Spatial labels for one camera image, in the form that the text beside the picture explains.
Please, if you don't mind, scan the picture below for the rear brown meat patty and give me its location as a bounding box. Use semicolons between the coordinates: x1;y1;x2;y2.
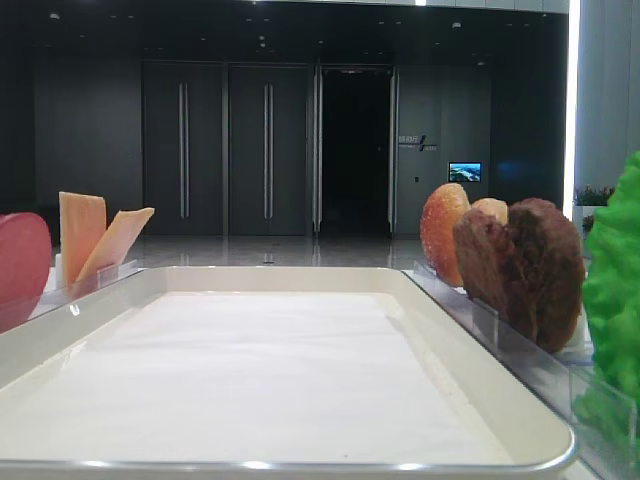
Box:
453;208;520;319

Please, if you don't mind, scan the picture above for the brown meat patty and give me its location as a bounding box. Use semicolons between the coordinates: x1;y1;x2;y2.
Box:
508;198;585;353
453;208;520;319

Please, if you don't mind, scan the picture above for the leaning orange cheese slice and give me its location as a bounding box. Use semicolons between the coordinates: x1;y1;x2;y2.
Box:
76;207;155;282

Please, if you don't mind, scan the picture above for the front brown meat patty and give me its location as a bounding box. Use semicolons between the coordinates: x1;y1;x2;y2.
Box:
508;198;585;353

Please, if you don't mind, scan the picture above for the upright orange cheese slice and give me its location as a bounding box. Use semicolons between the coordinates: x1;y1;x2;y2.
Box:
59;191;107;286

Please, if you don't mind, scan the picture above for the red tomato slice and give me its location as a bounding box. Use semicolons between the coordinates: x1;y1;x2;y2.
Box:
1;212;52;333

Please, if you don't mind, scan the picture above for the clear acrylic lettuce holder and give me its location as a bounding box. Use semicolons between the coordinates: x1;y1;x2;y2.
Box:
569;366;639;479

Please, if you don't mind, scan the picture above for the green lettuce leaf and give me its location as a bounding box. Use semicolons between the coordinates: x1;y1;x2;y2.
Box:
572;151;640;474

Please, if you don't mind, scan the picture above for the middle dark double door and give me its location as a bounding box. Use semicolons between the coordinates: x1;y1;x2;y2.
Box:
229;65;308;236

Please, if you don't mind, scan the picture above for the dark double door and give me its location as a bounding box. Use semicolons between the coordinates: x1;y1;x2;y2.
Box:
143;62;223;235
229;65;308;236

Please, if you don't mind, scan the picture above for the golden bun slice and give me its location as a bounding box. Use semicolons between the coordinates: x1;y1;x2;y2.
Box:
420;183;470;287

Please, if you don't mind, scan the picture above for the clear acrylic bun holder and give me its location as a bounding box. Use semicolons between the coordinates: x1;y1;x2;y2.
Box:
404;261;466;296

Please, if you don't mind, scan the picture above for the white paper tray liner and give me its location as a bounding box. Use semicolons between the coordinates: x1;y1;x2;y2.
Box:
1;293;508;465

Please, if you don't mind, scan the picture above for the pale rear bun slice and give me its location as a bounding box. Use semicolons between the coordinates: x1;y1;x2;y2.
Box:
471;198;509;225

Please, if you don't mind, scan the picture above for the left dark double door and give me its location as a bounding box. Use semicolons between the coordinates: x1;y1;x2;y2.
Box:
143;62;223;235

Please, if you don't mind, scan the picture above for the white rectangular tray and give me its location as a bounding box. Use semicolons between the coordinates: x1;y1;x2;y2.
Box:
1;266;577;479

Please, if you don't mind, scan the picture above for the potted flower plant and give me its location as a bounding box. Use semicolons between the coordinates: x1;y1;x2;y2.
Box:
573;185;615;235

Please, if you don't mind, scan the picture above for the left clear acrylic holder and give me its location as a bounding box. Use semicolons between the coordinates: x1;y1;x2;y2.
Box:
1;260;141;332

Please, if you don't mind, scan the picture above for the clear acrylic patty holder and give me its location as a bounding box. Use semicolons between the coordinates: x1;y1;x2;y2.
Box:
444;287;596;401

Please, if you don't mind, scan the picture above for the small wall display screen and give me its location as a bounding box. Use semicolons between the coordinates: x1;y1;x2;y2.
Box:
448;162;482;183

